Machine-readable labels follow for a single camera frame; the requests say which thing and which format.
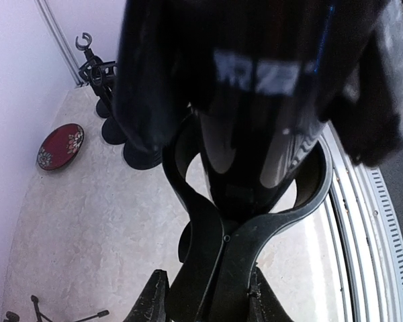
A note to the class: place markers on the red floral plate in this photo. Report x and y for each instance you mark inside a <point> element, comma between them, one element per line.
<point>60,147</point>

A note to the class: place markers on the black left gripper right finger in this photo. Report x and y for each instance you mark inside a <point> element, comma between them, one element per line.
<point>264,306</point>

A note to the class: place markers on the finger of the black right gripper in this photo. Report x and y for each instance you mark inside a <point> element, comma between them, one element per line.
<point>361,79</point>

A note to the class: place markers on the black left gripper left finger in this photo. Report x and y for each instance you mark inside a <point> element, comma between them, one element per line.
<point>150,305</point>

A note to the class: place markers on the aluminium front rail frame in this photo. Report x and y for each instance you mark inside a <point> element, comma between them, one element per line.
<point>367,239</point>

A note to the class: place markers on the right aluminium corner post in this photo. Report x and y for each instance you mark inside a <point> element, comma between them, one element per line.
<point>60,40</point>

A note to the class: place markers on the black short stand orange mic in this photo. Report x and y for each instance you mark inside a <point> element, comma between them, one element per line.
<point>140,158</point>

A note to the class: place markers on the black tall round-base stand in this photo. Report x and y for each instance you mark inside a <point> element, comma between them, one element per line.
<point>213,282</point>

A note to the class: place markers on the black microphone orange end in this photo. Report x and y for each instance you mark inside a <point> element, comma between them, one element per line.
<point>258,76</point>

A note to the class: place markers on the black short stand purple mic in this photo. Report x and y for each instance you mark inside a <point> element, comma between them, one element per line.
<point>101,79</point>

